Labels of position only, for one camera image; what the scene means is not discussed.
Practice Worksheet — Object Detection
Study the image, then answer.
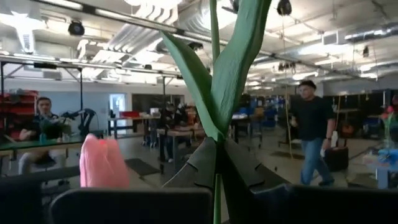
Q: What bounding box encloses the green topped table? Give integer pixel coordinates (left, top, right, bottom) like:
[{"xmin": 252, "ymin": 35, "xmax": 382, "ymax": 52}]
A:
[{"xmin": 0, "ymin": 136, "xmax": 86, "ymax": 158}]

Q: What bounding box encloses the red bin shelving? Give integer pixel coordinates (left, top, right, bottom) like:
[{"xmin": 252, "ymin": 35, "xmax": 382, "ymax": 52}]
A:
[{"xmin": 0, "ymin": 89, "xmax": 40, "ymax": 141}]

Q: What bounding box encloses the pink artificial tulip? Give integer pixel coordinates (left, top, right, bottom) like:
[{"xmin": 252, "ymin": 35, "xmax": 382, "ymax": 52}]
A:
[
  {"xmin": 78, "ymin": 133, "xmax": 131, "ymax": 189},
  {"xmin": 160, "ymin": 0, "xmax": 273, "ymax": 224}
]

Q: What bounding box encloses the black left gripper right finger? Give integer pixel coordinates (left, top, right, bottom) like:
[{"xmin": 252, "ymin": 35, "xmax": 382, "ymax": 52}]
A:
[{"xmin": 217, "ymin": 138, "xmax": 398, "ymax": 224}]

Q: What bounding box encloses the walking person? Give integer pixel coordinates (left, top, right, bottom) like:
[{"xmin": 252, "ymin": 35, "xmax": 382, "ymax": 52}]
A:
[{"xmin": 290, "ymin": 80, "xmax": 337, "ymax": 187}]

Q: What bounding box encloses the black ceiling camera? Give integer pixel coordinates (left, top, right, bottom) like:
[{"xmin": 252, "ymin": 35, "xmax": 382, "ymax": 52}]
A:
[
  {"xmin": 276, "ymin": 0, "xmax": 293, "ymax": 17},
  {"xmin": 67, "ymin": 20, "xmax": 86, "ymax": 37}
]

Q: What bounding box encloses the dark floor mat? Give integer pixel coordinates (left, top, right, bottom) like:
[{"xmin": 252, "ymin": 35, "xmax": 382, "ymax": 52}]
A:
[{"xmin": 124, "ymin": 157, "xmax": 162, "ymax": 177}]

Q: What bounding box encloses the seated person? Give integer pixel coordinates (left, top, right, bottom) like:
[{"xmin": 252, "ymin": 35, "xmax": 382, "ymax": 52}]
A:
[
  {"xmin": 17, "ymin": 96, "xmax": 68, "ymax": 175},
  {"xmin": 157, "ymin": 101, "xmax": 189, "ymax": 163}
]

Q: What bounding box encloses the background vase with red flowers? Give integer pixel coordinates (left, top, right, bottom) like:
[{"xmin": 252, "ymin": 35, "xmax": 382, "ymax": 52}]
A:
[{"xmin": 378, "ymin": 105, "xmax": 398, "ymax": 149}]

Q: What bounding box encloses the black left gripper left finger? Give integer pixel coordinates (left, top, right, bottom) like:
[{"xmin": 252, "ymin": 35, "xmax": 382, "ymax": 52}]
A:
[{"xmin": 49, "ymin": 136, "xmax": 218, "ymax": 224}]

